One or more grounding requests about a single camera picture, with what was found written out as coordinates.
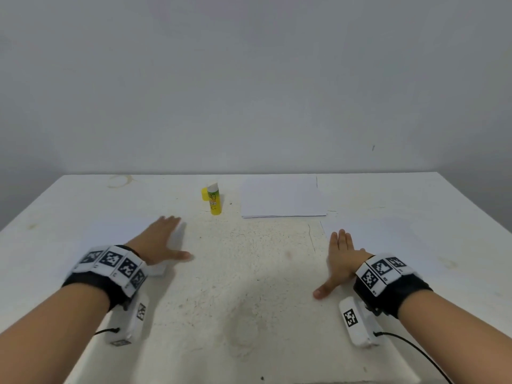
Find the person's left hand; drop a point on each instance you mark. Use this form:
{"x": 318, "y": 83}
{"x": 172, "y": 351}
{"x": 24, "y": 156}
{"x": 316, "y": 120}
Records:
{"x": 156, "y": 244}

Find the stack of white paper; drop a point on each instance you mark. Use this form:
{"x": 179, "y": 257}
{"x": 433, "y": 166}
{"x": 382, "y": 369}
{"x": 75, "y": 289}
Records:
{"x": 112, "y": 232}
{"x": 400, "y": 240}

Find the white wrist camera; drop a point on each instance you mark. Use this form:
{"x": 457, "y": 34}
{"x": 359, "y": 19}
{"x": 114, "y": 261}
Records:
{"x": 129, "y": 320}
{"x": 358, "y": 320}

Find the glued white paper sheet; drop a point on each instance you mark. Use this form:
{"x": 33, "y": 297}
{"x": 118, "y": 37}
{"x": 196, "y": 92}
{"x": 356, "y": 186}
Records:
{"x": 284, "y": 196}

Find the person's left forearm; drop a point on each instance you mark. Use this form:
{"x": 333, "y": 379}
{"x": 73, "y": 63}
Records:
{"x": 44, "y": 340}

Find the person's right forearm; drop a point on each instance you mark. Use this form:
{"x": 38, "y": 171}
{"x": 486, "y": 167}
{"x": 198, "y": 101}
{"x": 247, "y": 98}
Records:
{"x": 460, "y": 340}

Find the black marker wristband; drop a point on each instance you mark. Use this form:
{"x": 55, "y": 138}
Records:
{"x": 108, "y": 272}
{"x": 392, "y": 282}

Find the yellow glue cap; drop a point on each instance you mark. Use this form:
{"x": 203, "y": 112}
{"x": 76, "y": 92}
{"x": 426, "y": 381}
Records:
{"x": 205, "y": 193}

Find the yellow glue stick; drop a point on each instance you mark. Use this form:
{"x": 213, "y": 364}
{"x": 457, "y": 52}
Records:
{"x": 214, "y": 200}

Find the person's right hand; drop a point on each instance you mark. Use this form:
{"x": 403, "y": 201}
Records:
{"x": 345, "y": 261}

